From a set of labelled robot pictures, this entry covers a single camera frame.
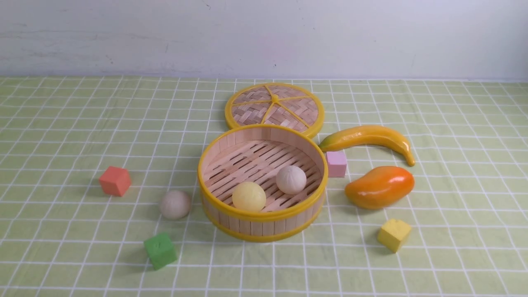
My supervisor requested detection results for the bamboo steamer tray yellow rim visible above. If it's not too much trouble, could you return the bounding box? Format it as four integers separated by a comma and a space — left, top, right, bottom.
197, 124, 328, 242

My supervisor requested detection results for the yellow cube block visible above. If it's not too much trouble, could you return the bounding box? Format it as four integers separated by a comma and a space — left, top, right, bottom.
377, 219, 412, 253

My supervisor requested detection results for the green cube block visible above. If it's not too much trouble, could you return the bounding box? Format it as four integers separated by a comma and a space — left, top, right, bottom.
143, 232, 177, 271

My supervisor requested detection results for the red cube block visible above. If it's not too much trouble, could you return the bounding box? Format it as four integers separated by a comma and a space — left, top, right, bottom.
99, 166, 131, 197

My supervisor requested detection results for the orange toy mango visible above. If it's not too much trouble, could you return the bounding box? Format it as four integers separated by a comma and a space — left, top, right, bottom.
344, 166, 415, 210

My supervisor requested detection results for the yellow toy banana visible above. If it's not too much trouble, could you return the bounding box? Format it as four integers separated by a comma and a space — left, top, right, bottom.
319, 125, 416, 167

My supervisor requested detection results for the white bun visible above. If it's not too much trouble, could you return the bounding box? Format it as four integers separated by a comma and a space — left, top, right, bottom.
158, 190, 192, 220
276, 165, 307, 194

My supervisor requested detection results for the pink cube block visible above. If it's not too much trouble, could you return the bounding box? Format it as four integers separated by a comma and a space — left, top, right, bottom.
326, 151, 347, 177

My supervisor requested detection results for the green checkered tablecloth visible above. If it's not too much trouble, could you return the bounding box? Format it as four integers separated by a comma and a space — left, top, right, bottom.
0, 77, 528, 297

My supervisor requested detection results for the woven bamboo steamer lid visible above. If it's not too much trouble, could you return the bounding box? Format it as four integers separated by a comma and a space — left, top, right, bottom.
224, 82, 325, 138

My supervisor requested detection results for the yellow bun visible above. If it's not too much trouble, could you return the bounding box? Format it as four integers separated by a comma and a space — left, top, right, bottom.
232, 181, 266, 212

